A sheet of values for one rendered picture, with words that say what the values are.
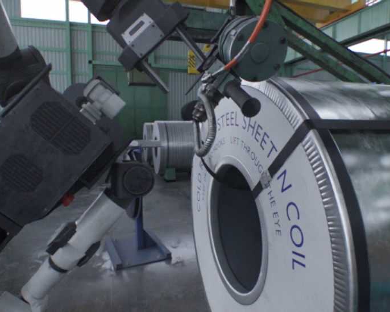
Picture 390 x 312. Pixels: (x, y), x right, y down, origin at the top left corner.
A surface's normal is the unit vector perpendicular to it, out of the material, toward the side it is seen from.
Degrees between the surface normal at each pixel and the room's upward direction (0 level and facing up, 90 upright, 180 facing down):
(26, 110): 87
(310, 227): 90
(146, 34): 122
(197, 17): 90
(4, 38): 118
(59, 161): 98
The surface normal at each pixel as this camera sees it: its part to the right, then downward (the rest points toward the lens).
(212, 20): 0.29, 0.10
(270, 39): 0.19, 0.51
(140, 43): 0.38, 0.61
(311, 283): -0.96, 0.03
